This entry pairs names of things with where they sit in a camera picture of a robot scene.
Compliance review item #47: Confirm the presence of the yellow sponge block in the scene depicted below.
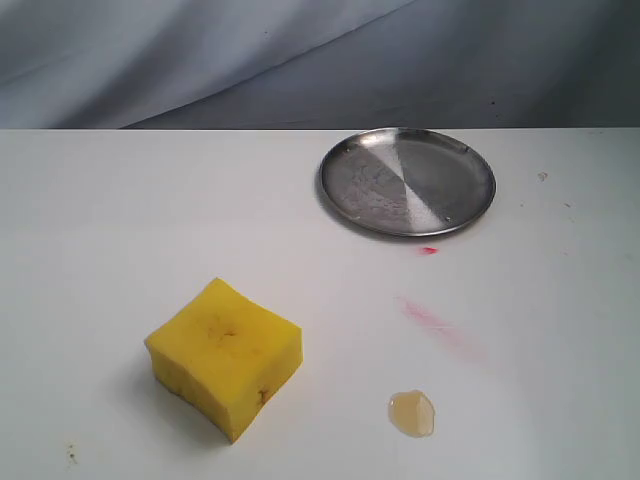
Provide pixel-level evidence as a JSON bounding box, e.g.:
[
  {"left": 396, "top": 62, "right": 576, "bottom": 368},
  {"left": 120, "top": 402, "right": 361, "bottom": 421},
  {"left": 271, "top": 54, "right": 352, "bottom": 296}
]
[{"left": 144, "top": 278, "right": 303, "bottom": 443}]

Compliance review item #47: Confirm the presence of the amber liquid spill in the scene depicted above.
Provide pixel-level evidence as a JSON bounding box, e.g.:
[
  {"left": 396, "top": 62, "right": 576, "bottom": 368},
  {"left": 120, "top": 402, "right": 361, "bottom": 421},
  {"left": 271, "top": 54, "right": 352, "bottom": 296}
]
[{"left": 388, "top": 390, "right": 435, "bottom": 438}]

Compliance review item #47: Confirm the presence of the round metal plate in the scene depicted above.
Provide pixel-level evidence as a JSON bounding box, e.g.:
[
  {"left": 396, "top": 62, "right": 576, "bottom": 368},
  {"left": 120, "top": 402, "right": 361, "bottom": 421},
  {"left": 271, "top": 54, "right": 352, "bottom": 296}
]
[{"left": 316, "top": 128, "right": 496, "bottom": 238}]

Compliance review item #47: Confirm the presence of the grey fabric backdrop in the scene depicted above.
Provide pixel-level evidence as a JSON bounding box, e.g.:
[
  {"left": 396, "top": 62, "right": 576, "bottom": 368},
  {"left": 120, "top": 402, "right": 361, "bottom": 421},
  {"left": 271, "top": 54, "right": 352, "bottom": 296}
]
[{"left": 1, "top": 1, "right": 639, "bottom": 129}]

